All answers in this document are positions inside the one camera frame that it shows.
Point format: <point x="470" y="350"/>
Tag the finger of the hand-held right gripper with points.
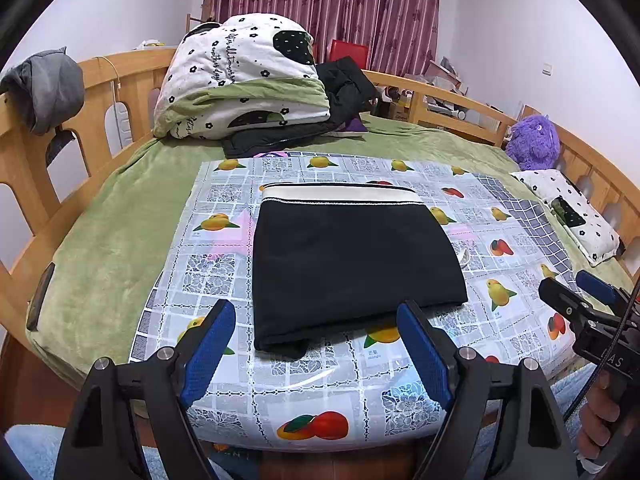
<point x="557" y="292"/>
<point x="595" y="284"/>

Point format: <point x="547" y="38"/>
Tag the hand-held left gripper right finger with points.
<point x="422" y="355"/>

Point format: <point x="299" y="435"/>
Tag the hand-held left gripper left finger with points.
<point x="210" y="355"/>

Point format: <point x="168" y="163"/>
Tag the black pants with white waistband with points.
<point x="350" y="260"/>

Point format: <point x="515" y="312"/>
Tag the person's right hand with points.
<point x="597" y="420"/>

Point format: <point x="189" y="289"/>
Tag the white pillow with black flowers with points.
<point x="590" y="225"/>

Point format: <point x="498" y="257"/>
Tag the grey checked cloth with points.
<point x="540" y="230"/>

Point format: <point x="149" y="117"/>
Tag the fruit print tablecloth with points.
<point x="225" y="280"/>

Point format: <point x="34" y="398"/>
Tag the purple plush toy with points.
<point x="535" y="140"/>

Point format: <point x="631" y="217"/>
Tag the green bed sheet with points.
<point x="115" y="220"/>

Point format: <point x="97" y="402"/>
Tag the purple cloth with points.
<point x="357" y="125"/>

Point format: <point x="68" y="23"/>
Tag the cardboard box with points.
<point x="400" y="110"/>

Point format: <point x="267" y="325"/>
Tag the pile of white boxes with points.
<point x="442" y="77"/>

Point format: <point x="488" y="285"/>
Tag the black jacket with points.
<point x="345" y="85"/>

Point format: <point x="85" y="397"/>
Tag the folded white and green quilt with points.
<point x="240" y="60"/>

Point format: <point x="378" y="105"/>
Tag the red box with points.
<point x="347" y="52"/>

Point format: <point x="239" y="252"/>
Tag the grey garment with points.
<point x="50" y="85"/>

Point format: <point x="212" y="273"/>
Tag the dark red striped curtain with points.
<point x="325" y="0"/>

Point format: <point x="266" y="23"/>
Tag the white wall socket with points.
<point x="547" y="69"/>

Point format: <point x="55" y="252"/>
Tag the wooden bed frame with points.
<point x="135" y="90"/>

